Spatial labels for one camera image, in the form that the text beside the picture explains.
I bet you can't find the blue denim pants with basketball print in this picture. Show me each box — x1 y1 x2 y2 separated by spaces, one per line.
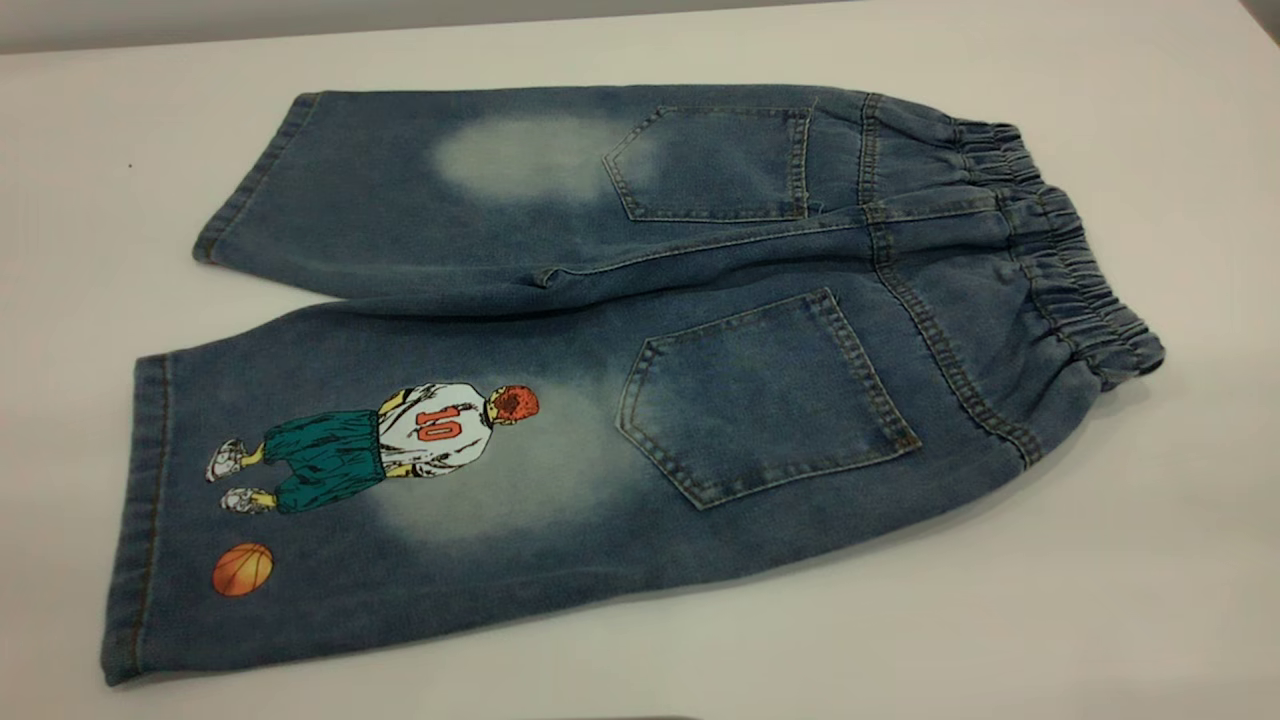
100 85 1166 688

